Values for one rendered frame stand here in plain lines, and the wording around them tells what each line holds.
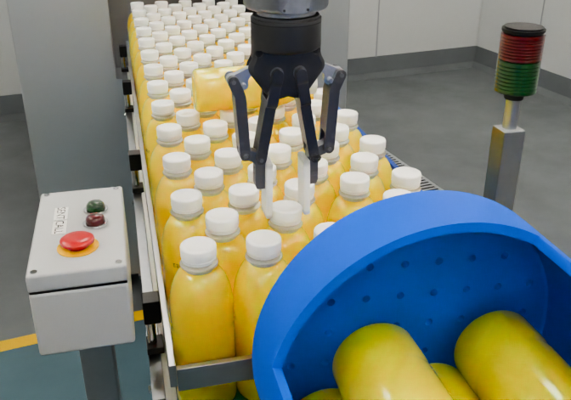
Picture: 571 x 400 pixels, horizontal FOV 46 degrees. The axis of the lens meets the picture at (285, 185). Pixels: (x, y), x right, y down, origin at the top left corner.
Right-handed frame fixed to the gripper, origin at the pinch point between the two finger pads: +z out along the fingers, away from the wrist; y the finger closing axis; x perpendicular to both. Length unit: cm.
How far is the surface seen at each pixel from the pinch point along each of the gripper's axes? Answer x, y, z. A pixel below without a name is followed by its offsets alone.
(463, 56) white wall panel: 432, 257, 108
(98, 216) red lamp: 1.2, -21.6, 2.1
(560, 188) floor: 200, 194, 114
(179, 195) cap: 5.8, -12.0, 2.7
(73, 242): -4.3, -24.1, 2.0
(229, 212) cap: -0.2, -6.7, 2.6
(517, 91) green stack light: 16.7, 39.7, -3.7
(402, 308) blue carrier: -25.5, 4.2, 0.4
